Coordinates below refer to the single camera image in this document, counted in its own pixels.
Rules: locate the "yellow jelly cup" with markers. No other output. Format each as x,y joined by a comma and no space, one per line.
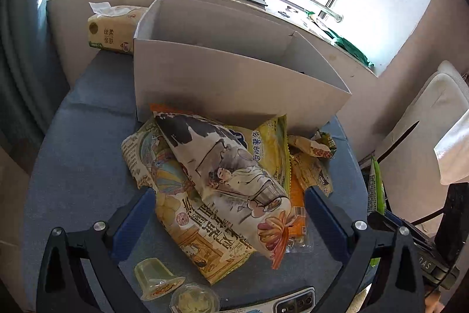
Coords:
154,278

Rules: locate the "green packet on windowsill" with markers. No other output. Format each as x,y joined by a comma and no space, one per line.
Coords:
348,45

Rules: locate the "cream illustrated snack bag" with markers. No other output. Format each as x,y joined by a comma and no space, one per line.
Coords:
190,228

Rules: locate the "clear jelly cup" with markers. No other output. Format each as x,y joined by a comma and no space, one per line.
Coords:
194,300

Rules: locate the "person's right hand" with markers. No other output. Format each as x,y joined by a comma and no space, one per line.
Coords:
434,304

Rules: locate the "white cardboard box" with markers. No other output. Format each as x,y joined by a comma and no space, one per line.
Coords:
220,85

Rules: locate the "blue table cloth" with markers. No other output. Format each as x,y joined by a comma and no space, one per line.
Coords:
84,151

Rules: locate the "long green snack packet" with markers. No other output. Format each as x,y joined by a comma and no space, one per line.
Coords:
375,188

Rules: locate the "smartphone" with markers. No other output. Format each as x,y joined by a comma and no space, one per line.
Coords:
293,302

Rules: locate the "tissue pack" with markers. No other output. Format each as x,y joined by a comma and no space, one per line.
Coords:
113,29

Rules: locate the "yellow chip bag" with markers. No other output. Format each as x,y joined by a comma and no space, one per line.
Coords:
267,148

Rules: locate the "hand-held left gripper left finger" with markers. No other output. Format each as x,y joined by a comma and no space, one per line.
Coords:
129,221

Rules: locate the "grey curtain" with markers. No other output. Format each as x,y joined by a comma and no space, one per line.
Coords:
22,78

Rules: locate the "small brown snack packet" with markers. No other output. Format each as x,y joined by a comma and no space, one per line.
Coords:
307,146

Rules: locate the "tan illustrated snack packet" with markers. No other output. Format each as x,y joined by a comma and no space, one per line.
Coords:
311,173

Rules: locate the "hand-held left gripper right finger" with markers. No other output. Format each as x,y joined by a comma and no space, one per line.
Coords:
325,218

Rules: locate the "white chair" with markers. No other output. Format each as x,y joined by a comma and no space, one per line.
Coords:
414,122

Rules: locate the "small green snack packet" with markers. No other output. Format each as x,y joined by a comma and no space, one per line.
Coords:
328,142

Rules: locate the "white illustrated snack bag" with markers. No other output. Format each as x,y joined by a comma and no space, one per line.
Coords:
227,166

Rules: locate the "orange snack packet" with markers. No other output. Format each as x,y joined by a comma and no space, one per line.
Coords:
297,199

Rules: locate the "white towel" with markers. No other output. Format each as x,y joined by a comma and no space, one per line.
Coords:
454,151

